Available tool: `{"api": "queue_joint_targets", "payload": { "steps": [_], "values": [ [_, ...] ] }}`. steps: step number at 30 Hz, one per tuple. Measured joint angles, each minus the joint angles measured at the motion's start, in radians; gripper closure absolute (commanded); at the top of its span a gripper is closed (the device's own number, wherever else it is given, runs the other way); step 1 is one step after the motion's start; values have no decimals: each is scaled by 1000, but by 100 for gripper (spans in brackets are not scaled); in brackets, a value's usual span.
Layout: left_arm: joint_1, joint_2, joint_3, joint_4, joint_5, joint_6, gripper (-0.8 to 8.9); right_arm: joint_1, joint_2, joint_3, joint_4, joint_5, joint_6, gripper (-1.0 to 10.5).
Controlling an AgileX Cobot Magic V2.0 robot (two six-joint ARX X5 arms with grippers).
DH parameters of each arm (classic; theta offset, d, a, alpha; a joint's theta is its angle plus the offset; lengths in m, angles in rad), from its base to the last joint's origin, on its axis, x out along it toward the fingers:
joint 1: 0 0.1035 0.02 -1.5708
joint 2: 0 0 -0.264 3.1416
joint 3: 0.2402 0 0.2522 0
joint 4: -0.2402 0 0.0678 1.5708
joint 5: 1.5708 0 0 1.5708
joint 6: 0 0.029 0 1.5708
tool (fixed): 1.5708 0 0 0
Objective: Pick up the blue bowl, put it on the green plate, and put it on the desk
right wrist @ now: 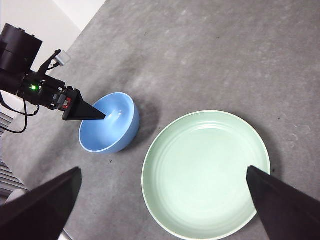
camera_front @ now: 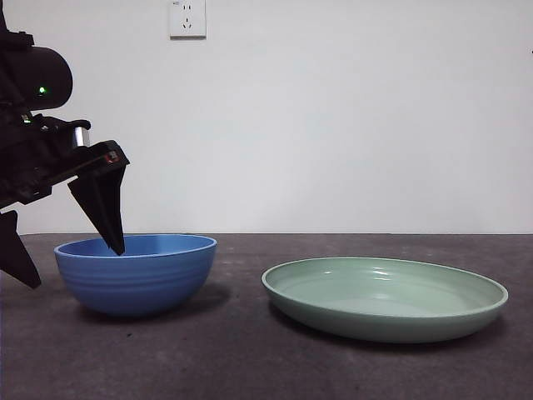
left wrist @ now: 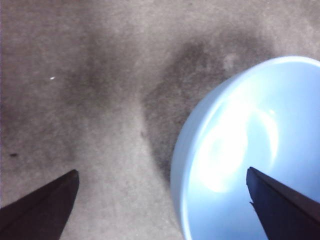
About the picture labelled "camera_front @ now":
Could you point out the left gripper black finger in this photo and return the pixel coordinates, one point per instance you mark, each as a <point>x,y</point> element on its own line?
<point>102,208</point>
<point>16,258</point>

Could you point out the blue ribbed bowl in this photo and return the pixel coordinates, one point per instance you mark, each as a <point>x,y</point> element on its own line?
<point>137,287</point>

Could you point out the pale green plate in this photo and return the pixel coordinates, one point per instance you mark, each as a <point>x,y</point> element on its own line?
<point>375,321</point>

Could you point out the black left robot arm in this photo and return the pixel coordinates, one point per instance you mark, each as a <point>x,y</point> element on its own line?
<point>46,71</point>

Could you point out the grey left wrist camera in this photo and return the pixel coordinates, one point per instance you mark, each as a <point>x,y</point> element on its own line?
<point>81,137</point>

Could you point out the white wall socket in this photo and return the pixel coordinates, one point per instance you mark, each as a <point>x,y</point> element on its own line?
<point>188,21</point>

